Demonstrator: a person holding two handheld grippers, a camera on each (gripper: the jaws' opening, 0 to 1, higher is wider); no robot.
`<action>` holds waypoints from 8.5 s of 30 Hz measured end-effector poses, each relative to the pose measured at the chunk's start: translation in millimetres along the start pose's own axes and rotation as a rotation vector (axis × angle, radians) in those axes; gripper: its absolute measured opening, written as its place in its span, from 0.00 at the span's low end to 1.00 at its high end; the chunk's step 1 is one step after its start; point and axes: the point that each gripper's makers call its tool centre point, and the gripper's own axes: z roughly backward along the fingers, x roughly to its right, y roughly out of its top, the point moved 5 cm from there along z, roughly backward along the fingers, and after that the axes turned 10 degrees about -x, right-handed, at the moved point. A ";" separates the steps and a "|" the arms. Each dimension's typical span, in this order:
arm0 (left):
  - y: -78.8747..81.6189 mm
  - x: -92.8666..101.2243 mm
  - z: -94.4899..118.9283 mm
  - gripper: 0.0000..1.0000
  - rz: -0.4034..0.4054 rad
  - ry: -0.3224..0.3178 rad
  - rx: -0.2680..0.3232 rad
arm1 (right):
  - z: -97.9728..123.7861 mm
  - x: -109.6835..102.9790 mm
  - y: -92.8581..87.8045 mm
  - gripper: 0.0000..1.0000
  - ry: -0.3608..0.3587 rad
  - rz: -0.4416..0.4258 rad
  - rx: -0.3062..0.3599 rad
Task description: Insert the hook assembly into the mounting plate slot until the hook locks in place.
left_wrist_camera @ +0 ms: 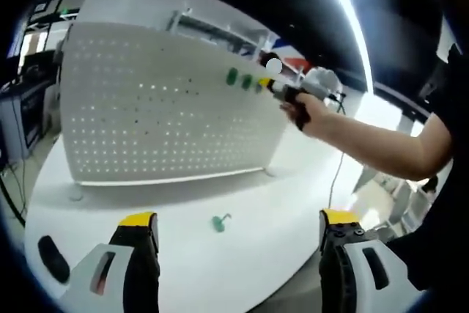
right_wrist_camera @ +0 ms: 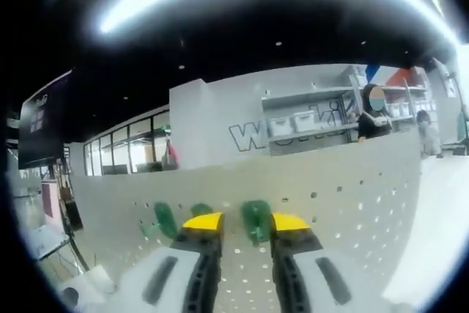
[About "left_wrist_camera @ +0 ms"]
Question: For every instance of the black computer mouse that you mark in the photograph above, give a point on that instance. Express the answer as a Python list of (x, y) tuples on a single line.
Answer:
[(54, 260)]

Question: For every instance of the person's right hand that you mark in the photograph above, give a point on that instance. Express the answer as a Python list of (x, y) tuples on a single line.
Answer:
[(318, 114)]

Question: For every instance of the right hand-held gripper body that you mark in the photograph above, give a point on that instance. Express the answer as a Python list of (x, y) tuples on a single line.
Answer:
[(322, 82)]

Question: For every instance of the white shelf unit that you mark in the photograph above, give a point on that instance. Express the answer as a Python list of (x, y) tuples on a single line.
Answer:
[(220, 31)]

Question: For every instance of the red blue banner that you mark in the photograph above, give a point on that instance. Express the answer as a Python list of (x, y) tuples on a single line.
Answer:
[(293, 56)]

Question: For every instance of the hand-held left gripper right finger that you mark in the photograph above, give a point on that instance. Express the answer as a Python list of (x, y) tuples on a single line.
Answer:
[(333, 265)]

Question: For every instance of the ceiling light strip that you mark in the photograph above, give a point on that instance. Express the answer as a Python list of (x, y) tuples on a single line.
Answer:
[(351, 27)]

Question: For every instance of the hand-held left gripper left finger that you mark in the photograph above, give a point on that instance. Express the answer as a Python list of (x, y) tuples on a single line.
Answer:
[(141, 265)]

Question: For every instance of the white perforated mounting plate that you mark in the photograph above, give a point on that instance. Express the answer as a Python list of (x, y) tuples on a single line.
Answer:
[(165, 107)]

